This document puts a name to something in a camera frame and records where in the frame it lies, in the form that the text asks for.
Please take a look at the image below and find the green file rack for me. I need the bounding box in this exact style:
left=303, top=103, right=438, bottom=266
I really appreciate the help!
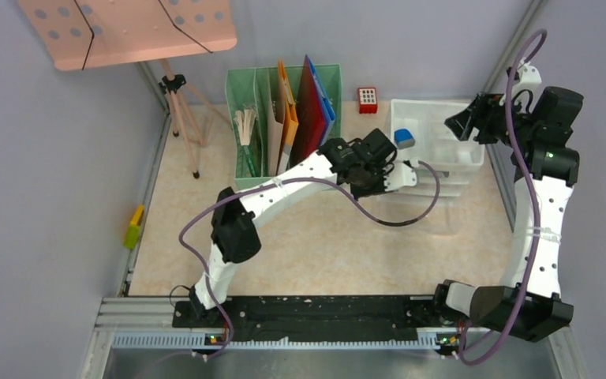
left=225, top=64, right=342, bottom=190

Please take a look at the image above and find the red translucent file folder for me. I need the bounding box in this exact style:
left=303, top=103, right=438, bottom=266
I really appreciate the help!
left=290, top=55, right=326, bottom=166

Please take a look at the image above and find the pink lamp stand pole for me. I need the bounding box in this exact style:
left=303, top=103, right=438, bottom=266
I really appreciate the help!
left=158, top=58, right=231, bottom=179

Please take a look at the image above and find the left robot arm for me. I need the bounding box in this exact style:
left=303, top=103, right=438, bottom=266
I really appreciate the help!
left=190, top=129, right=397, bottom=327

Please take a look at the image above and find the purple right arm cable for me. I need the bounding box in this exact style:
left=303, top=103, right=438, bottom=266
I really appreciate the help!
left=457, top=28, right=548, bottom=367

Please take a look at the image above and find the yellow green clamp tool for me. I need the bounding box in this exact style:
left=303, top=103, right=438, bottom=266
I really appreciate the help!
left=123, top=204, right=144, bottom=250

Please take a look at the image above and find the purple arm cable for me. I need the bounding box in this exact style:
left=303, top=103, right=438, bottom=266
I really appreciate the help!
left=457, top=28, right=548, bottom=367
left=178, top=160, right=442, bottom=362

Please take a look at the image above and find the green children's book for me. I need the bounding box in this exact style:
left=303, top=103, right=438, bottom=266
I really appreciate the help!
left=234, top=108, right=259, bottom=178

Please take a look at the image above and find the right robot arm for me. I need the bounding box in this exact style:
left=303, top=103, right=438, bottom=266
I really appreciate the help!
left=431, top=86, right=584, bottom=342

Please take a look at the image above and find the clear plastic drawer unit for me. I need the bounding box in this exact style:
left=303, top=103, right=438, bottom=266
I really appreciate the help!
left=384, top=99, right=484, bottom=235

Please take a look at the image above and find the red small box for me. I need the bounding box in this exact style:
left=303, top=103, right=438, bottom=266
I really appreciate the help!
left=357, top=87, right=378, bottom=114

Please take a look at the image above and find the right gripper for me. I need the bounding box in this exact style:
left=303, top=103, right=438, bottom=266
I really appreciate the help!
left=445, top=92, right=536, bottom=148

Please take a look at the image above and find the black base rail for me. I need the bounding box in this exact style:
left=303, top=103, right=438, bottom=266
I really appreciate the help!
left=172, top=295, right=460, bottom=355

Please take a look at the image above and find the orange file folder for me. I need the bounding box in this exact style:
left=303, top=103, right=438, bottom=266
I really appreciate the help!
left=277, top=59, right=299, bottom=174

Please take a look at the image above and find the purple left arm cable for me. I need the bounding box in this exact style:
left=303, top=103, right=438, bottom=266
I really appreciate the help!
left=178, top=160, right=442, bottom=362

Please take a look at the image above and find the pink perforated lamp panel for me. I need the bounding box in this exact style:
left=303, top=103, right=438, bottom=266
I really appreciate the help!
left=17, top=0, right=238, bottom=71

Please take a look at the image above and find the black lamp clamp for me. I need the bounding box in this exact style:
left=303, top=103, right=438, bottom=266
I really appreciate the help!
left=159, top=74, right=186, bottom=93

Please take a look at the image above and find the blue eraser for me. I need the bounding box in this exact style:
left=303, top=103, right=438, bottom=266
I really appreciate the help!
left=393, top=128, right=416, bottom=150

